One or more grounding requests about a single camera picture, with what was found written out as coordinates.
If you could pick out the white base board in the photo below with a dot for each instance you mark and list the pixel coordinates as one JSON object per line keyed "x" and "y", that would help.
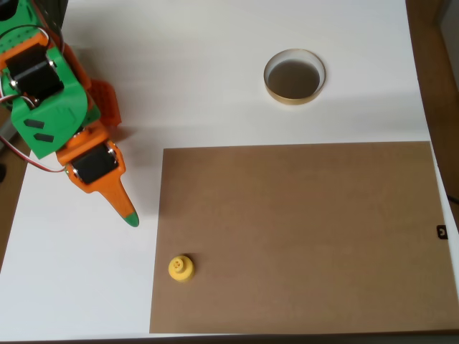
{"x": 215, "y": 71}

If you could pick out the round shallow tape-ring dish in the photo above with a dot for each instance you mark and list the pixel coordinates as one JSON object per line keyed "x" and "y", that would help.
{"x": 294, "y": 80}

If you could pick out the brown cardboard sheet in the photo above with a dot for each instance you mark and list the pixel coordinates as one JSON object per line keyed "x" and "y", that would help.
{"x": 294, "y": 236}

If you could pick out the orange gripper, black servo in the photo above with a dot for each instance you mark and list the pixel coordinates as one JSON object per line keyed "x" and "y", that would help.
{"x": 95, "y": 168}

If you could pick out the small yellow plastic piece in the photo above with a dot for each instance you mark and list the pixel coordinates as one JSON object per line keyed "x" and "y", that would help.
{"x": 181, "y": 269}

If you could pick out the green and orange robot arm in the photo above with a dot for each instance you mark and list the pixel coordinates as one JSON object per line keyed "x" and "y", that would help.
{"x": 54, "y": 107}

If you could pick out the orange robot base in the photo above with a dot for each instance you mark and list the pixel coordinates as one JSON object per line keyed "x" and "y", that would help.
{"x": 107, "y": 100}

